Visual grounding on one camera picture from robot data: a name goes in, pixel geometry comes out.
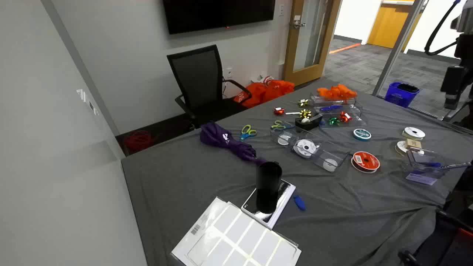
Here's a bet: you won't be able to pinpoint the black mesh office chair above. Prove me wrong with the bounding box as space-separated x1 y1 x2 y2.
166 43 255 130

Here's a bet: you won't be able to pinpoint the orange tape roll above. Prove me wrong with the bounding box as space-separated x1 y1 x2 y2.
349 149 382 174

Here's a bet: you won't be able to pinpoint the blue green scissors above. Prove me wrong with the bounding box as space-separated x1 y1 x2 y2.
240 122 259 140

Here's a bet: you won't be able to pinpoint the grey tablecloth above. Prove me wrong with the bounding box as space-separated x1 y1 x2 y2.
120 72 473 266

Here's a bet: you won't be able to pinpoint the clear plastic box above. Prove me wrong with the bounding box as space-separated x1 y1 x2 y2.
404 152 453 187

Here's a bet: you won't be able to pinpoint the white wall plate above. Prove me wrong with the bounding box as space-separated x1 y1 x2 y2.
76 87 100 115

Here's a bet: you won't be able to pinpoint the cream ribbon spool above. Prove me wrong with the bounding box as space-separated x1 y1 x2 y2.
395 137 425 153

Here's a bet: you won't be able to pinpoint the white ribbon spool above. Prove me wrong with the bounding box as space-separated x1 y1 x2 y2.
403 125 428 140

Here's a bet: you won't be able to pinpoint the translucent tape roll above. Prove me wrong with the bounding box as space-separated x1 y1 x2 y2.
323 156 341 173

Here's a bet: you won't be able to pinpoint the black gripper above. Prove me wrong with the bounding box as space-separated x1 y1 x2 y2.
441 65 471 111

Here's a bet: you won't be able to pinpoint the white rectangular tray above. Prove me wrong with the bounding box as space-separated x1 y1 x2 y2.
240 178 299 230

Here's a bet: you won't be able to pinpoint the black bowl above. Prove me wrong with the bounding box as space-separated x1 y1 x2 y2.
295 112 326 131

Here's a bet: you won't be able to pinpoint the orange bag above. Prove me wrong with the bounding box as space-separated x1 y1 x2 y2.
234 78 298 109

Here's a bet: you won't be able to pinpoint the teal wire spool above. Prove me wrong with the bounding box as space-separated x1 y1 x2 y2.
352 127 375 142

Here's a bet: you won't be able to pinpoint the metal drill bit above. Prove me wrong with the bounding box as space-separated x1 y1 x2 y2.
443 161 471 171

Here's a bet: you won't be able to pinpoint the metal partition frame post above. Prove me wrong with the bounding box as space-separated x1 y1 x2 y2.
372 0 431 97

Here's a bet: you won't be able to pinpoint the white label sheets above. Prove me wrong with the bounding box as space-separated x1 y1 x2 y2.
171 196 304 266

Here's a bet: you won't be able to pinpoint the blue marker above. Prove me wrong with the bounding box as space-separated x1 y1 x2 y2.
292 192 308 212

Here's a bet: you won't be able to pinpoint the clear package with blue item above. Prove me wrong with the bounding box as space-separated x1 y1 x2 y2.
311 94 364 116

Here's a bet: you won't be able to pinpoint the blue bin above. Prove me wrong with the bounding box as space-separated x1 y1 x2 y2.
383 79 422 109

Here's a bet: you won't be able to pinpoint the red round floor object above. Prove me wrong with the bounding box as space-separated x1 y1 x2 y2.
123 130 157 153

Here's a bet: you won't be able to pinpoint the black wall television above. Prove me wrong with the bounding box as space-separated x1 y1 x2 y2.
162 0 278 35

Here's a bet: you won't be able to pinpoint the large white tape roll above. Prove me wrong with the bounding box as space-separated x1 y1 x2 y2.
295 137 321 159

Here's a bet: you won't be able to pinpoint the plain wooden door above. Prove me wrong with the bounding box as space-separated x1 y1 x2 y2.
367 1 417 50

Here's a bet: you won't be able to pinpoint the wooden door with glass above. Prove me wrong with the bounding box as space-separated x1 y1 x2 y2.
281 0 344 87

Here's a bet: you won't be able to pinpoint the black hanging cable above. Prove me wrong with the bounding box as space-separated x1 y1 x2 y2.
423 0 465 56

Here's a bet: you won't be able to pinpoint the purple cloth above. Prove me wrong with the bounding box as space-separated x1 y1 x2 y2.
199 121 268 167

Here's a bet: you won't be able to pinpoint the black cup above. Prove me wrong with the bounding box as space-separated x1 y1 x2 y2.
256 161 286 214

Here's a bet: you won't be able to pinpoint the long transparent tray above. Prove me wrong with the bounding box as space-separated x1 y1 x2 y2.
276 128 349 174

